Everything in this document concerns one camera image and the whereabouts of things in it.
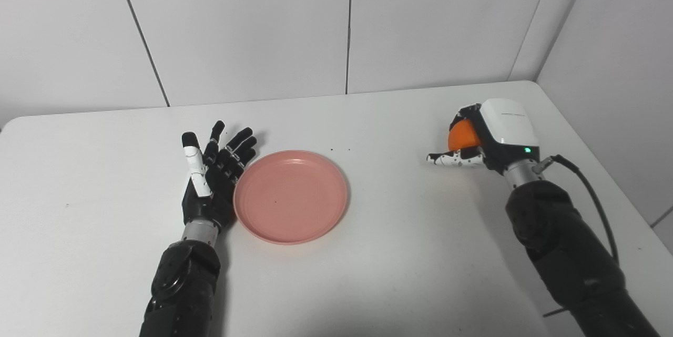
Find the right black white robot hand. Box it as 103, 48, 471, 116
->
426, 98, 541, 175

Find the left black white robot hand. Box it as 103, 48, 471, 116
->
181, 120, 258, 230

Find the orange fruit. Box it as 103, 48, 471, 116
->
448, 119, 482, 152

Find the pink round plate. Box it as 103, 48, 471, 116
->
233, 150, 349, 245

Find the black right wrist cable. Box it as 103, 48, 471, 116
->
532, 155, 620, 318

